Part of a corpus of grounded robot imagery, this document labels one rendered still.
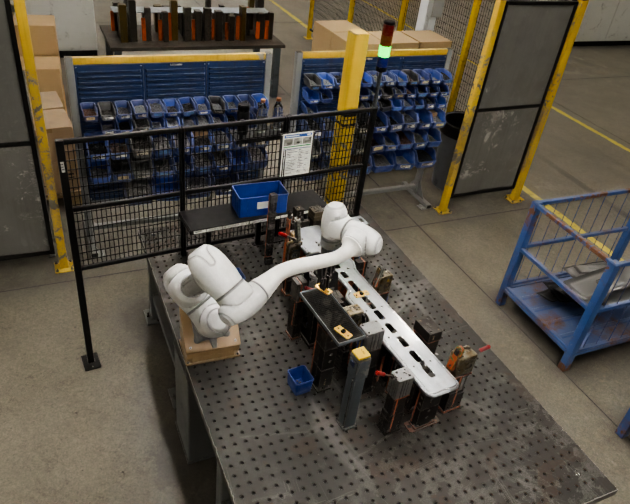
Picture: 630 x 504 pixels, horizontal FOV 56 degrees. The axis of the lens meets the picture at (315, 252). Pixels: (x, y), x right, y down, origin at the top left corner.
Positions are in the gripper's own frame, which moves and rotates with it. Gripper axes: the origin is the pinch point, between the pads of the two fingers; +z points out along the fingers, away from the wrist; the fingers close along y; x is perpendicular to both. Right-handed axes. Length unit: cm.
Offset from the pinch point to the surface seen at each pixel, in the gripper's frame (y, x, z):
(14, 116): -30, 242, 1
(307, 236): 50, 56, 26
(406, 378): -1, -52, 20
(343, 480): -37, -54, 56
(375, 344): 7.6, -28.6, 22.8
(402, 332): 27.5, -30.2, 26.1
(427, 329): 36, -38, 23
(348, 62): 109, 91, -56
